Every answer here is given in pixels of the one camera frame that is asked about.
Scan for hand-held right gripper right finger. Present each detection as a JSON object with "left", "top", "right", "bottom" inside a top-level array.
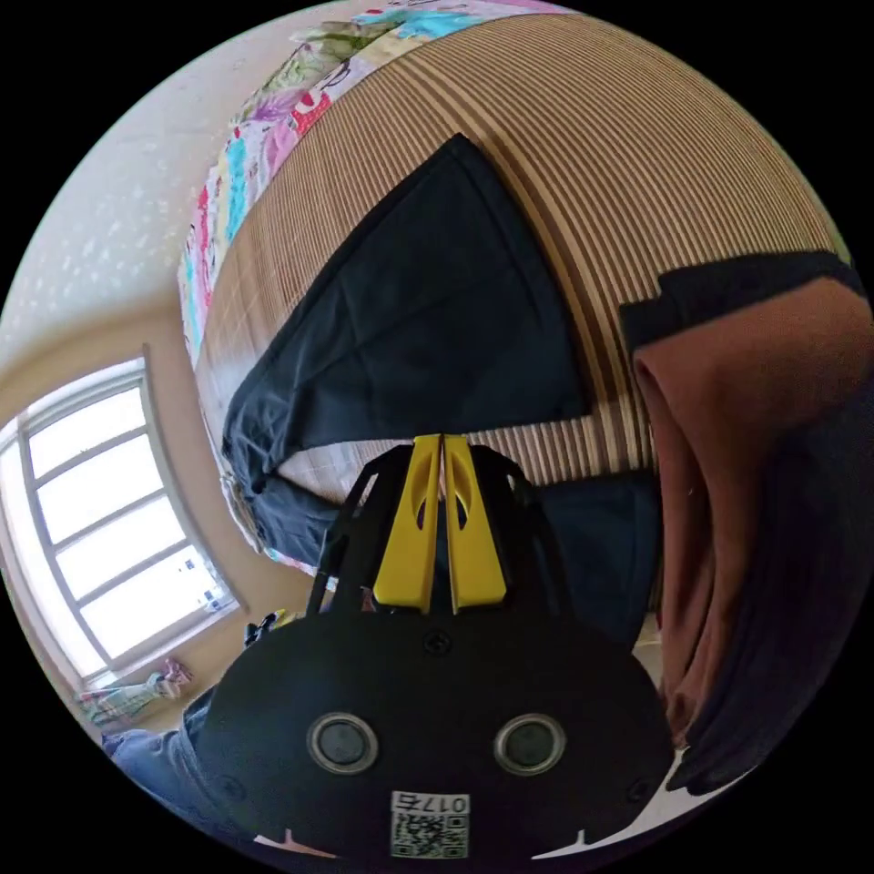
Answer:
[{"left": 443, "top": 433, "right": 509, "bottom": 612}]

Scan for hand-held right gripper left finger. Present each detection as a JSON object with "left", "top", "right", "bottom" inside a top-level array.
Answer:
[{"left": 372, "top": 433, "right": 443, "bottom": 612}]

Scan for black pants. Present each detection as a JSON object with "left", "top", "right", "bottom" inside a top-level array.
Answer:
[{"left": 220, "top": 132, "right": 662, "bottom": 647}]

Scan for pile of clothes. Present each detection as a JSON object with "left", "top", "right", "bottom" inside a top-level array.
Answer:
[{"left": 617, "top": 250, "right": 874, "bottom": 798}]

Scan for window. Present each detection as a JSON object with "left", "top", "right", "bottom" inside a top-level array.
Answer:
[{"left": 0, "top": 353, "right": 241, "bottom": 686}]

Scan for person's body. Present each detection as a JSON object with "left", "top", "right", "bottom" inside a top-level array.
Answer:
[{"left": 100, "top": 685, "right": 274, "bottom": 849}]

